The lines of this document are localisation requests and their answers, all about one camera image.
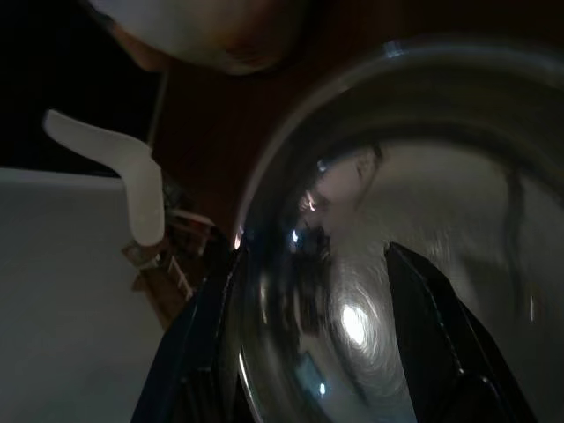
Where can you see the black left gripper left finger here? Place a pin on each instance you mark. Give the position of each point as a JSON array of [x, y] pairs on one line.
[[194, 352]]

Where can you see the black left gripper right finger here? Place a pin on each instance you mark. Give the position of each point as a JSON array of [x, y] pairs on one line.
[[440, 335]]

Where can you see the shiny steel bowl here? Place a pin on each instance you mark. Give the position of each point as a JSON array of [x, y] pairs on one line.
[[396, 211]]

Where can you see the white chair backrest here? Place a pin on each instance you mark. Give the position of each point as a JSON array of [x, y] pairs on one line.
[[128, 172]]

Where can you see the white ceramic plate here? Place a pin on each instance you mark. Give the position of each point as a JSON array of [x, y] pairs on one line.
[[207, 31]]

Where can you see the brown wooden chair frame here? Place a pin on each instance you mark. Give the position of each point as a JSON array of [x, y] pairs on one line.
[[167, 273]]

